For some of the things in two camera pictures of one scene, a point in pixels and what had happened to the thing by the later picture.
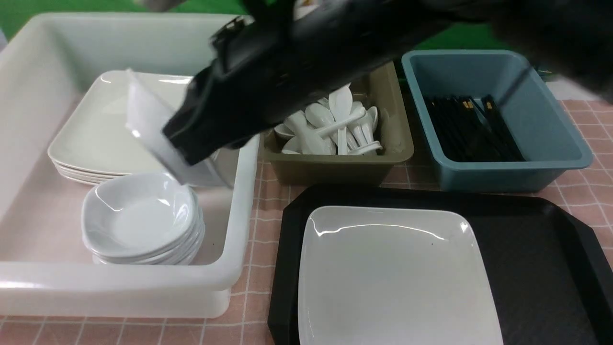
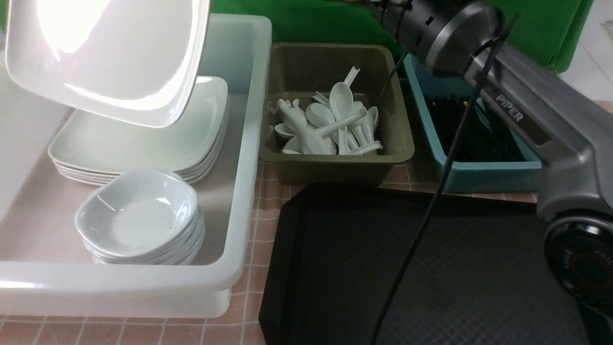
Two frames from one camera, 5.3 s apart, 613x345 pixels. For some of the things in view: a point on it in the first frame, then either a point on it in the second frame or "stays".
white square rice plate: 393,276 to 130,61
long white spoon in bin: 320,132 stays
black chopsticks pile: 467,129 stays
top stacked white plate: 95,136 stays
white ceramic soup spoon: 309,137 stays
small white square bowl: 146,116 to 136,212
